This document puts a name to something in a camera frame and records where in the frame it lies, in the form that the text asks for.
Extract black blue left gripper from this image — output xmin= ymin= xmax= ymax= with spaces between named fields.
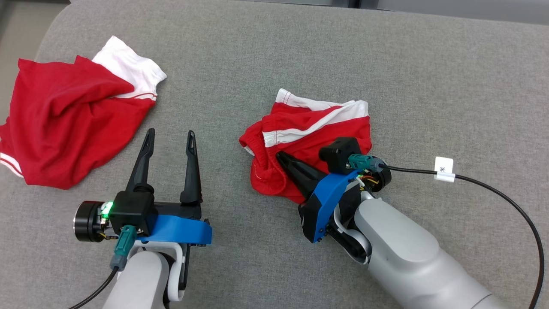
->
xmin=73 ymin=127 xmax=213 ymax=246

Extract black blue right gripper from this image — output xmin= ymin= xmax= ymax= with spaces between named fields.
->
xmin=275 ymin=151 xmax=393 ymax=244

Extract red shorts with white stripes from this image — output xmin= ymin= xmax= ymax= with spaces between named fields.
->
xmin=239 ymin=88 xmax=373 ymax=205

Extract red Bulls basketball jersey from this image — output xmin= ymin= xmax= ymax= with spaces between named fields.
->
xmin=0 ymin=36 xmax=168 ymax=190

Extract black right camera cable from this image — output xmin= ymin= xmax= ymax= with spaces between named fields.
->
xmin=347 ymin=154 xmax=546 ymax=309

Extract black camera cable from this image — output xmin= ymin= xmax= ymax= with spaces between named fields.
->
xmin=69 ymin=225 xmax=139 ymax=309
xmin=347 ymin=154 xmax=546 ymax=309

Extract black left camera cable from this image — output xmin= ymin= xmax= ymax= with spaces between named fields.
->
xmin=69 ymin=225 xmax=139 ymax=309

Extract white cable label tag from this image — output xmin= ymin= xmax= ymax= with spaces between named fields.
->
xmin=434 ymin=156 xmax=455 ymax=183

